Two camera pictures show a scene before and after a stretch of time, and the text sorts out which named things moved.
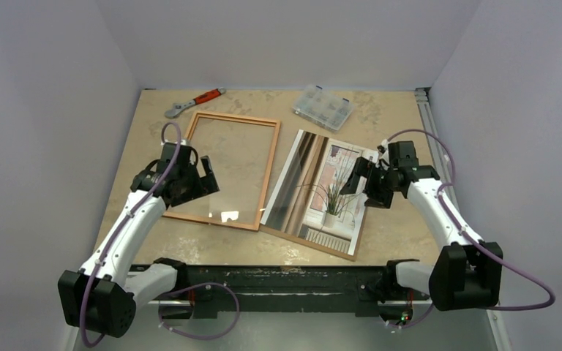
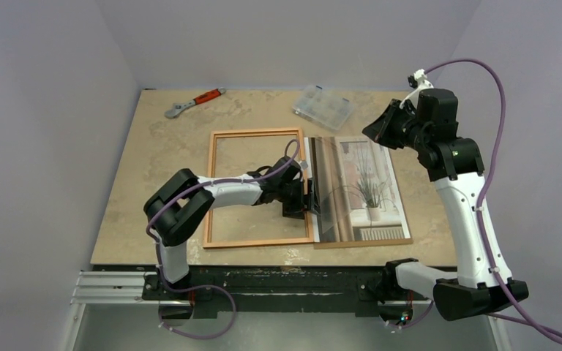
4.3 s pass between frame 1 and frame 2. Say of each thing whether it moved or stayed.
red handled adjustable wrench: stayed
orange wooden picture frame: moved
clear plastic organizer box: stayed
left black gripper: moved
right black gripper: moved
